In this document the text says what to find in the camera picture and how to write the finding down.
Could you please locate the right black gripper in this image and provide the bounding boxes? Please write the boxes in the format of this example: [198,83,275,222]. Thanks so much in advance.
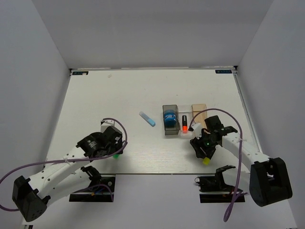
[190,129,218,159]

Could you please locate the yellow highlighter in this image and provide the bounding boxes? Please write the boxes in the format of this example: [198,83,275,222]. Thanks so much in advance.
[203,157,210,165]

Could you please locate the orange highlighter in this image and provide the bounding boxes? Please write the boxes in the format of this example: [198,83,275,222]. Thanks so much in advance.
[182,115,188,133]

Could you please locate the blue round jar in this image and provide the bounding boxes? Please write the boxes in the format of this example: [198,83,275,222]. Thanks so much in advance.
[163,110,177,128]

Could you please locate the light blue highlighter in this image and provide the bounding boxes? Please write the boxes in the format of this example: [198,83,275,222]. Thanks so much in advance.
[139,111,156,127]

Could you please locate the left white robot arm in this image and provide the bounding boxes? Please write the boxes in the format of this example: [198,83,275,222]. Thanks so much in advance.
[12,125,127,222]

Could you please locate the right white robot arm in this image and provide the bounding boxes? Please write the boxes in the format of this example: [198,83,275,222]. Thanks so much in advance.
[189,115,293,207]

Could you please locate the amber transparent container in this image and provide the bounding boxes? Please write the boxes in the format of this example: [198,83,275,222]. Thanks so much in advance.
[192,104,207,128]

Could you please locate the clear transparent container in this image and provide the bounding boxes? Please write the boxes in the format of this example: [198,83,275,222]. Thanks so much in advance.
[178,105,193,139]

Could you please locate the dark grey transparent container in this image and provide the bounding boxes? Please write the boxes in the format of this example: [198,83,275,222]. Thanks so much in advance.
[163,104,180,135]

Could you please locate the right corner label sticker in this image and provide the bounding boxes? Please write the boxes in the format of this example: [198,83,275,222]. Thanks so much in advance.
[215,69,232,74]

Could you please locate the corner label sticker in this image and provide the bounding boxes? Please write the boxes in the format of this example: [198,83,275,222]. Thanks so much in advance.
[72,71,89,75]
[215,69,232,74]

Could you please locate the left corner label sticker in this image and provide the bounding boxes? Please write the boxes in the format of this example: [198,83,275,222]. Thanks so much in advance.
[72,71,89,75]

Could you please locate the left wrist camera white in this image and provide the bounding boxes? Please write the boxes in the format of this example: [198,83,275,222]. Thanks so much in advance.
[100,119,117,133]

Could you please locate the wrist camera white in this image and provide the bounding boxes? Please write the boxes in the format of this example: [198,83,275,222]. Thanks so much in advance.
[189,123,203,139]
[100,119,117,133]

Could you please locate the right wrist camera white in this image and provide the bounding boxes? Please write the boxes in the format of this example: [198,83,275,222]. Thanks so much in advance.
[189,123,203,139]

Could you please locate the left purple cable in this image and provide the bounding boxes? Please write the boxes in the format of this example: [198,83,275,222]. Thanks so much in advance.
[0,117,128,212]

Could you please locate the purple cable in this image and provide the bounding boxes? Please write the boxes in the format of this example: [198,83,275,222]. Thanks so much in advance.
[0,117,128,212]
[190,108,248,222]

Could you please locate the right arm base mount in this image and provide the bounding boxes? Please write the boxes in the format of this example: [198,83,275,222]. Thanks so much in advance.
[194,165,235,204]

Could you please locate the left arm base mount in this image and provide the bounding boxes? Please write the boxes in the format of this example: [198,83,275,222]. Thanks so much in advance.
[69,176,116,203]

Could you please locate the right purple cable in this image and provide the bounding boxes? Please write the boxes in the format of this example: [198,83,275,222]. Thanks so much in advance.
[190,108,248,222]

